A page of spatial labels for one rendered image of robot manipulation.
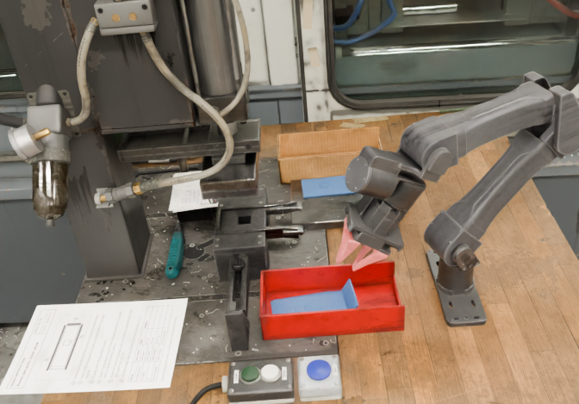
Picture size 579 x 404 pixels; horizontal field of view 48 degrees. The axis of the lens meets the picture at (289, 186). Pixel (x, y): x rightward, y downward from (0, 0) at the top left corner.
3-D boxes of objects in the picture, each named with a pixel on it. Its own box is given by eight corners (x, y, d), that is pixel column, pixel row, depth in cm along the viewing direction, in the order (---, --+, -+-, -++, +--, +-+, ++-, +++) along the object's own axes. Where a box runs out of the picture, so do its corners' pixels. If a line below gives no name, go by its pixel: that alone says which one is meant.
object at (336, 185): (371, 191, 147) (371, 180, 146) (303, 198, 147) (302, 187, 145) (366, 174, 153) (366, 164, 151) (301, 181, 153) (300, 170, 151)
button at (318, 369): (332, 385, 105) (332, 376, 104) (307, 387, 105) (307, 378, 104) (330, 365, 108) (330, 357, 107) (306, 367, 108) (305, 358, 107)
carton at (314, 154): (385, 179, 156) (386, 151, 151) (280, 187, 156) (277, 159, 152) (378, 151, 166) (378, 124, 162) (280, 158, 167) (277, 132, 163)
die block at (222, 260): (269, 278, 129) (264, 249, 125) (218, 282, 130) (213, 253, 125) (270, 217, 146) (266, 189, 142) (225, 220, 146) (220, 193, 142)
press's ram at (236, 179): (264, 208, 119) (245, 55, 102) (122, 219, 120) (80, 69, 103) (265, 156, 134) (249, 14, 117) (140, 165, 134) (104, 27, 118)
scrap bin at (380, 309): (404, 331, 115) (405, 306, 112) (263, 340, 116) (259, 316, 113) (394, 283, 125) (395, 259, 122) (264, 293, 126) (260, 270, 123)
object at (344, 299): (358, 316, 118) (358, 304, 117) (275, 330, 117) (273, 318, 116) (351, 289, 124) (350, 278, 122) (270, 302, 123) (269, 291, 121)
